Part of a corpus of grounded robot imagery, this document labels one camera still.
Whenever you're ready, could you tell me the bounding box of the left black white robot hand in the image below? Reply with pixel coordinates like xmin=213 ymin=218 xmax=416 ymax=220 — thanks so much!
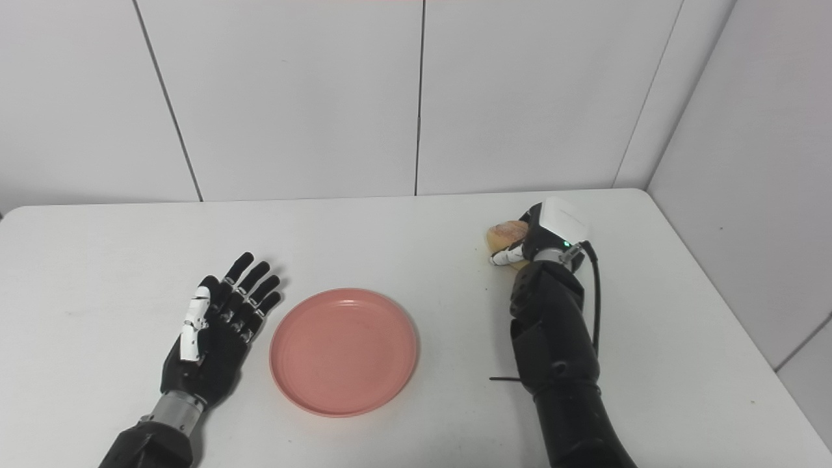
xmin=161 ymin=252 xmax=283 ymax=410

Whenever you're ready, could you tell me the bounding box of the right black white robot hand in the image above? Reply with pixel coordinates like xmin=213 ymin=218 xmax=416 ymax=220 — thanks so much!
xmin=491 ymin=197 xmax=589 ymax=267

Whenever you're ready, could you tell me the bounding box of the golden brown bread roll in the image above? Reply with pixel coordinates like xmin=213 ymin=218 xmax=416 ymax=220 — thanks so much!
xmin=487 ymin=220 xmax=530 ymax=270

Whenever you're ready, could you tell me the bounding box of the pink round plate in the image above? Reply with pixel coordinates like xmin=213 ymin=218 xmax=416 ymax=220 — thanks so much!
xmin=269 ymin=288 xmax=419 ymax=418

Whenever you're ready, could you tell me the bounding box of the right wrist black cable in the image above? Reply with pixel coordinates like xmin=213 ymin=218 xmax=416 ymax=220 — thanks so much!
xmin=562 ymin=240 xmax=602 ymax=358

